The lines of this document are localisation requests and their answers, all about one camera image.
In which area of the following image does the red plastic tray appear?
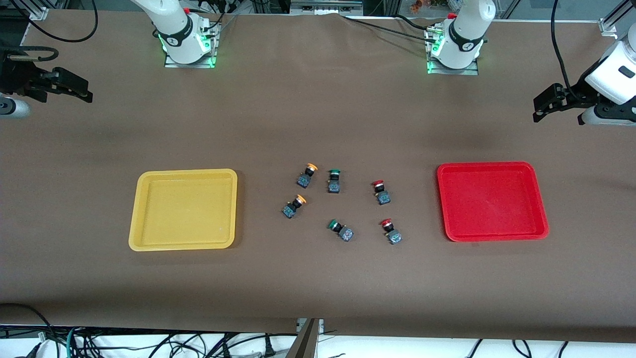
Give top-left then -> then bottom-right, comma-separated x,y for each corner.
436,161 -> 550,243

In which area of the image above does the black floor cable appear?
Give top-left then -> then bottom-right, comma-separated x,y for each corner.
0,302 -> 61,358

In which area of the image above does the red push button switch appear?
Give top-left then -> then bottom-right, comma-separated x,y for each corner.
380,218 -> 402,245
372,179 -> 392,206

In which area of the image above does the black hanging cable loop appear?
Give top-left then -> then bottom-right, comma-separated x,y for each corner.
9,0 -> 99,43

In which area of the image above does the grey metal support post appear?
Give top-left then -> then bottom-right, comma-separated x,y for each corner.
285,318 -> 324,358

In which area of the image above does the black cable to gripper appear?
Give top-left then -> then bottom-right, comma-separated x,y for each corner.
551,0 -> 579,97

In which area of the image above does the aluminium frame profile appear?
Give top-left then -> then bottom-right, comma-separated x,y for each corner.
598,0 -> 636,39
0,0 -> 49,21

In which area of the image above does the black camera cable loop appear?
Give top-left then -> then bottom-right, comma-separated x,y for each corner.
0,46 -> 60,63

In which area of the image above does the teal floor cable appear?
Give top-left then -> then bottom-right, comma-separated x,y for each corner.
66,326 -> 81,358

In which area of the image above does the grey box behind table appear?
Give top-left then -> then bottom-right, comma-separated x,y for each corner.
290,0 -> 364,16

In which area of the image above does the yellow push button switch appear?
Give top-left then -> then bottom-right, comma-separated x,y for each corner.
297,163 -> 318,189
282,194 -> 308,220

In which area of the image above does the black cable across table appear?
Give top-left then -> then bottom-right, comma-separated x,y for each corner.
340,14 -> 434,39

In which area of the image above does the yellow plastic tray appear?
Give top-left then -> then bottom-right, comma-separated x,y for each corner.
128,169 -> 238,252

